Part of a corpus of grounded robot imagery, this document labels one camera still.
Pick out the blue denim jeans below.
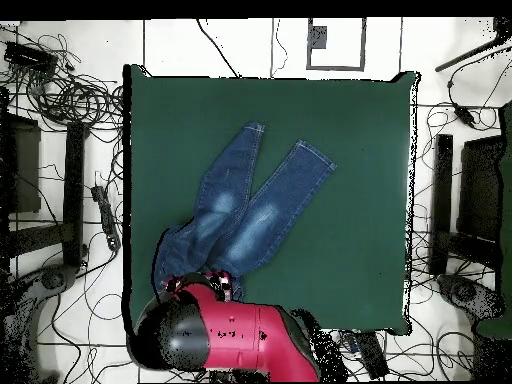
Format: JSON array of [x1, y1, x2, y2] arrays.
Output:
[[153, 121, 338, 303]]

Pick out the black electronics box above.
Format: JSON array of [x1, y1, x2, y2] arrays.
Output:
[[3, 40, 59, 75]]

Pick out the black power adapter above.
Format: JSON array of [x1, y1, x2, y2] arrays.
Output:
[[453, 103, 476, 127]]

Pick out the grey rectangular frame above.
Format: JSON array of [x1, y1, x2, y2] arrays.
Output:
[[306, 17, 368, 72]]

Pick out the dark flat panel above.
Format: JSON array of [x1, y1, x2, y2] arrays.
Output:
[[7, 115, 42, 214], [457, 135, 505, 241]]

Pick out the dark green table cloth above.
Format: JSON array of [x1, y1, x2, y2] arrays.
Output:
[[122, 63, 419, 337]]

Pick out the thin black rod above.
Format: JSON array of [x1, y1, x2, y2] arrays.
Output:
[[434, 33, 512, 73]]

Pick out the black power strip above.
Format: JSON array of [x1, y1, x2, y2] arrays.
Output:
[[90, 184, 122, 252], [351, 330, 389, 380]]

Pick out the grey tripod base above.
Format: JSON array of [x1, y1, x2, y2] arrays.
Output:
[[15, 263, 79, 305], [437, 273, 505, 321]]

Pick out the tangled black cables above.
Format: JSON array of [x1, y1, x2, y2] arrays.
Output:
[[0, 31, 125, 133]]

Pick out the small grey square plate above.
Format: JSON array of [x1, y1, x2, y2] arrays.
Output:
[[311, 25, 328, 50]]

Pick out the black stand bar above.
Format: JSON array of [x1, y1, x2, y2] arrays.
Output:
[[429, 133, 454, 275], [62, 121, 86, 268]]

